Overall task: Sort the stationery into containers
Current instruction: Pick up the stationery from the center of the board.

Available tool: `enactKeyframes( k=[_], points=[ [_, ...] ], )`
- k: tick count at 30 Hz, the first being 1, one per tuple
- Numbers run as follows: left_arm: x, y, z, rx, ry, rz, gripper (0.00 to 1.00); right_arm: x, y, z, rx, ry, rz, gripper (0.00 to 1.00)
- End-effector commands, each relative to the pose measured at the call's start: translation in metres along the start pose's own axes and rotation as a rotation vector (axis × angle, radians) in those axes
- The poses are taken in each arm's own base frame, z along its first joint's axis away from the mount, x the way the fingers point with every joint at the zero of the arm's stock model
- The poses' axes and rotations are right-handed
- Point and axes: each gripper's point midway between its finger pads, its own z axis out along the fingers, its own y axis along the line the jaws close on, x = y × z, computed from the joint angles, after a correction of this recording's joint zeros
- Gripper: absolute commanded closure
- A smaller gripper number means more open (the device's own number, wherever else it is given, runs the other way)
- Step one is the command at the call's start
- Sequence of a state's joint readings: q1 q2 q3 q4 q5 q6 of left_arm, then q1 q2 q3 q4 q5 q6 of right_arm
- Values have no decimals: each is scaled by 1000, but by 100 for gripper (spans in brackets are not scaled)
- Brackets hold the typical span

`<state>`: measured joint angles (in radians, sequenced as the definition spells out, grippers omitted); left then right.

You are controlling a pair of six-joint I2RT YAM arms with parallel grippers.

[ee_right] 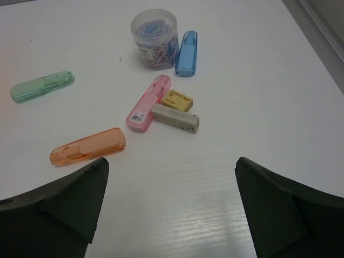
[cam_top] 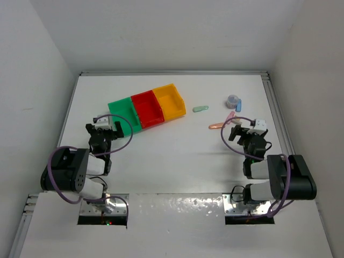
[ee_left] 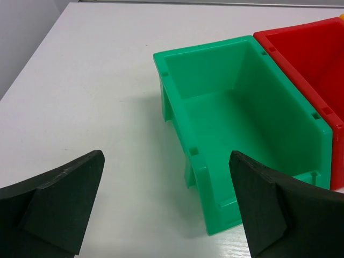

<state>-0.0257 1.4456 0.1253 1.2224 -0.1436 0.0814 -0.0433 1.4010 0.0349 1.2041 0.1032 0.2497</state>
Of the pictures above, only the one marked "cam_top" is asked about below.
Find aluminium frame rail right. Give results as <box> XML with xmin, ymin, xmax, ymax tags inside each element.
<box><xmin>261</xmin><ymin>72</ymin><xmax>296</xmax><ymax>155</ymax></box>

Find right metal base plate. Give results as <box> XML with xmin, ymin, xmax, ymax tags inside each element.
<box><xmin>223</xmin><ymin>193</ymin><xmax>271</xmax><ymax>217</ymax></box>

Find aluminium frame rail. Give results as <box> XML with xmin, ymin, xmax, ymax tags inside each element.
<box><xmin>261</xmin><ymin>72</ymin><xmax>296</xmax><ymax>155</ymax></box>
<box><xmin>80</xmin><ymin>70</ymin><xmax>269</xmax><ymax>76</ymax></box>

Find pink correction tape case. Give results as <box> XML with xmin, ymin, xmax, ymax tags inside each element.
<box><xmin>226</xmin><ymin>111</ymin><xmax>235</xmax><ymax>123</ymax></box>

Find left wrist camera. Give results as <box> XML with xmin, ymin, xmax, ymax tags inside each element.
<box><xmin>93</xmin><ymin>116</ymin><xmax>112</xmax><ymax>130</ymax></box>

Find yellow plastic bin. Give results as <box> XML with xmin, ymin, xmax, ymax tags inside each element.
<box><xmin>153</xmin><ymin>84</ymin><xmax>186</xmax><ymax>121</ymax></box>

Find red plastic bin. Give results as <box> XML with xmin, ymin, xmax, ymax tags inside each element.
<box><xmin>131</xmin><ymin>90</ymin><xmax>164</xmax><ymax>129</ymax></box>

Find blue correction tape case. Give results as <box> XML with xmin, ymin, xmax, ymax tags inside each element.
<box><xmin>235</xmin><ymin>99</ymin><xmax>242</xmax><ymax>112</ymax></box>

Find green correction tape case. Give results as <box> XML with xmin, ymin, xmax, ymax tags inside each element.
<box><xmin>192</xmin><ymin>105</ymin><xmax>209</xmax><ymax>113</ymax></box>

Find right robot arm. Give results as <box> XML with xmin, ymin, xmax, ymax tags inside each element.
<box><xmin>228</xmin><ymin>119</ymin><xmax>317</xmax><ymax>207</ymax></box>

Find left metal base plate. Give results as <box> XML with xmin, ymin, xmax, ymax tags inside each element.
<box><xmin>79</xmin><ymin>193</ymin><xmax>129</xmax><ymax>217</ymax></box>

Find orange correction tape case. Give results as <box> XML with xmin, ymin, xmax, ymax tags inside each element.
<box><xmin>209</xmin><ymin>123</ymin><xmax>224</xmax><ymax>130</ymax></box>

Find aluminium frame rail back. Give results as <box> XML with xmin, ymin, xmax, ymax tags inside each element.
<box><xmin>80</xmin><ymin>70</ymin><xmax>269</xmax><ymax>76</ymax></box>

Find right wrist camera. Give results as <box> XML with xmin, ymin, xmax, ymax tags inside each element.
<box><xmin>251</xmin><ymin>119</ymin><xmax>267</xmax><ymax>135</ymax></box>

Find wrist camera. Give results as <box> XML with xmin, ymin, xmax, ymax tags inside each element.
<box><xmin>251</xmin><ymin>119</ymin><xmax>267</xmax><ymax>135</ymax></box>
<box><xmin>93</xmin><ymin>116</ymin><xmax>112</xmax><ymax>130</ymax></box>

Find round tape roll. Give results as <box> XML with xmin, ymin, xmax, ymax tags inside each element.
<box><xmin>226</xmin><ymin>95</ymin><xmax>239</xmax><ymax>109</ymax></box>

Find green plastic bin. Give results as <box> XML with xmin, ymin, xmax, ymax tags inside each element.
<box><xmin>108</xmin><ymin>97</ymin><xmax>142</xmax><ymax>137</ymax></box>

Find metal base plate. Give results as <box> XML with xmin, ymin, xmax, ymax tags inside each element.
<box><xmin>79</xmin><ymin>193</ymin><xmax>129</xmax><ymax>217</ymax></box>
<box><xmin>223</xmin><ymin>193</ymin><xmax>271</xmax><ymax>217</ymax></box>

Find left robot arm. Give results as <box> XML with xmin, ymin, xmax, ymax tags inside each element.
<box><xmin>40</xmin><ymin>118</ymin><xmax>124</xmax><ymax>206</ymax></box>

